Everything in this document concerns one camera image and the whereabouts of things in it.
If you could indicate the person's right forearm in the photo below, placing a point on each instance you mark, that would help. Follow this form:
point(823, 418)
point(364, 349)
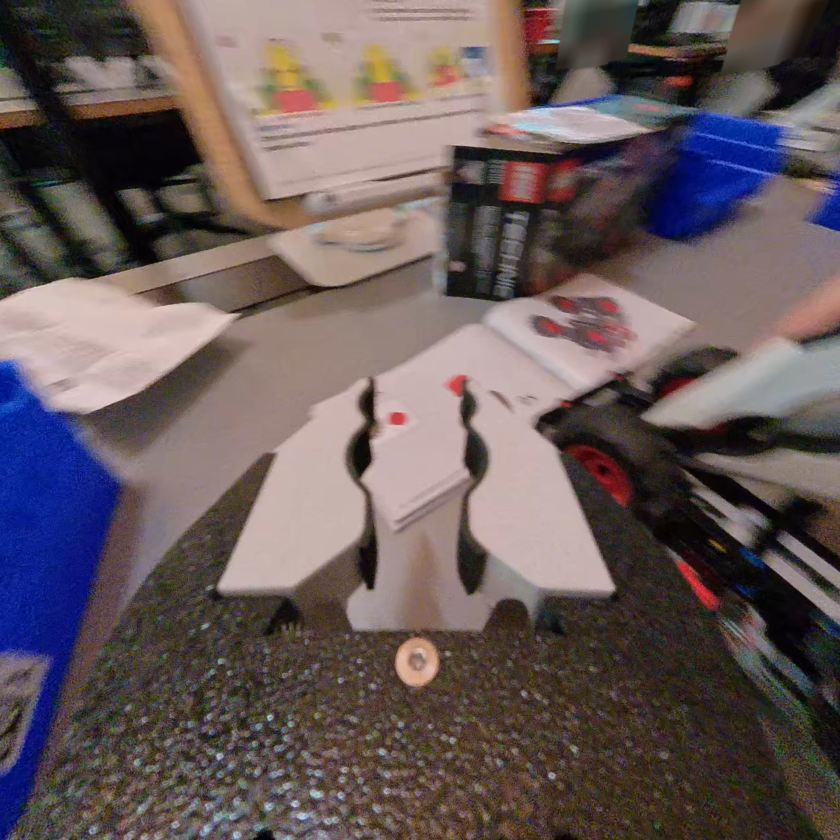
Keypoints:
point(814, 315)

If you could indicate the white instruction booklet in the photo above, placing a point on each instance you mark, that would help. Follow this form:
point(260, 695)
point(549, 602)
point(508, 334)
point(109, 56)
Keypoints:
point(558, 354)

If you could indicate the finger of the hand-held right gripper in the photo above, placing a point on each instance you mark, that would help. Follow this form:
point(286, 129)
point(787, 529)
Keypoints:
point(754, 387)

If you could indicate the white paper bag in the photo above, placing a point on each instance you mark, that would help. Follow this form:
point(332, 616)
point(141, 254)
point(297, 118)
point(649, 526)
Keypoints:
point(98, 341)

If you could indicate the blue labelled plastic bin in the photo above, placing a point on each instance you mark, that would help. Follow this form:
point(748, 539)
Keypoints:
point(46, 558)

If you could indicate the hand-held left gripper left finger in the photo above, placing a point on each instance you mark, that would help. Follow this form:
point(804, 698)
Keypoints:
point(295, 512)

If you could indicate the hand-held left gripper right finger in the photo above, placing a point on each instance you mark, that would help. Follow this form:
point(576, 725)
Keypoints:
point(538, 525)

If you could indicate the black red toy monster truck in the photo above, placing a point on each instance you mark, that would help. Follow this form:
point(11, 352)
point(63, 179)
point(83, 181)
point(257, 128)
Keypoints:
point(623, 459)

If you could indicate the clear plastic bag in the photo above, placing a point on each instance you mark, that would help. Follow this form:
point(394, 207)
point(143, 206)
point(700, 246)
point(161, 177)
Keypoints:
point(571, 124)

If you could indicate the grey desk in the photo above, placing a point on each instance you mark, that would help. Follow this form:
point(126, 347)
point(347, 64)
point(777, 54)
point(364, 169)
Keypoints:
point(262, 394)

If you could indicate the dark storage shelf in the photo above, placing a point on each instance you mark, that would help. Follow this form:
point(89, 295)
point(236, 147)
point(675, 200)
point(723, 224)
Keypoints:
point(79, 197)

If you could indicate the wooden instruction poster board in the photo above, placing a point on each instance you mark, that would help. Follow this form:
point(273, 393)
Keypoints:
point(361, 131)

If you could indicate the black toy set box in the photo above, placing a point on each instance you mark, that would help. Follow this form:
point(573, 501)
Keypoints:
point(525, 216)

